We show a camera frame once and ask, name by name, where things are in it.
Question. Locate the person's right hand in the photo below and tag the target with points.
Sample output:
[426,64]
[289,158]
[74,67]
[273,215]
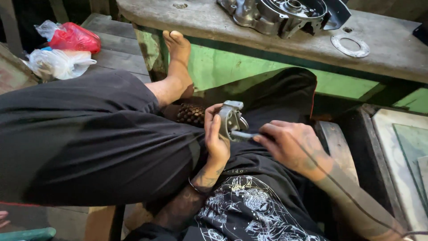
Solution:
[296,147]

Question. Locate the green wooden workbench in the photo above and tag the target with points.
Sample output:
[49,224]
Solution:
[234,63]

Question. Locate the red plastic bag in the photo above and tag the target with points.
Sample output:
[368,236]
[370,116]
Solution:
[75,38]

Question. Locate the person's bare left leg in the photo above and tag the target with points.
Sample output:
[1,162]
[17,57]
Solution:
[177,67]

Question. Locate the thin metal wrist bangle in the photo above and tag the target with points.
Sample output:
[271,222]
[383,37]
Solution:
[195,189]

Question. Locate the teal plastic object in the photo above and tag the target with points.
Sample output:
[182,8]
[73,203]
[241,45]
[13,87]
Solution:
[28,234]

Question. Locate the black object on workbench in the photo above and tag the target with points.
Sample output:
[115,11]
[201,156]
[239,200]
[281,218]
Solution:
[421,34]

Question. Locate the clear plastic bag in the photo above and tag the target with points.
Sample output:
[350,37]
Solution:
[46,29]

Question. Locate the glass pane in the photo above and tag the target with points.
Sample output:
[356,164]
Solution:
[414,160]

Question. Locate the silver engine crankcase cover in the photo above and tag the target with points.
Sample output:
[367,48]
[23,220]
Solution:
[284,15]

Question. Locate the grey metal engine part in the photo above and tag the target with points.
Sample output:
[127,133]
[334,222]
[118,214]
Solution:
[232,120]

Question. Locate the person's black printed t-shirt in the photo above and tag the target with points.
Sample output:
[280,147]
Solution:
[247,204]

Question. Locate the white plastic bag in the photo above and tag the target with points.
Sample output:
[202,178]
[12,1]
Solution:
[60,63]

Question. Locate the white framed board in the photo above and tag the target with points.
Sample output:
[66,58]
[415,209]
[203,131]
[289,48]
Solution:
[388,160]

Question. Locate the person's left hand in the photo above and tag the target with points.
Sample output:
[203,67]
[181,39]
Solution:
[215,147]

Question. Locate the person's black shorts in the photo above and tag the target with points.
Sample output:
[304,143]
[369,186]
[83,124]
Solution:
[93,140]

